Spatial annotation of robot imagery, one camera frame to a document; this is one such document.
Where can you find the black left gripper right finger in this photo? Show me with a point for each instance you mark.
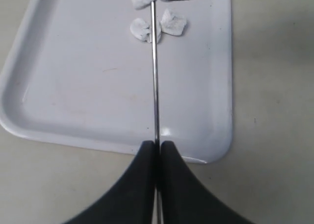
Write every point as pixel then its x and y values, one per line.
pixel 185 200

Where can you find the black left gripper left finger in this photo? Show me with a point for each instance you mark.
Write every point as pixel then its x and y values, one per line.
pixel 131 199

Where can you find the thin metal skewer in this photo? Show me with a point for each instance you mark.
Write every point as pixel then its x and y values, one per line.
pixel 156 101

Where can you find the white plastic tray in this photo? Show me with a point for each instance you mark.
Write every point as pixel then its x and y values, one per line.
pixel 76 76

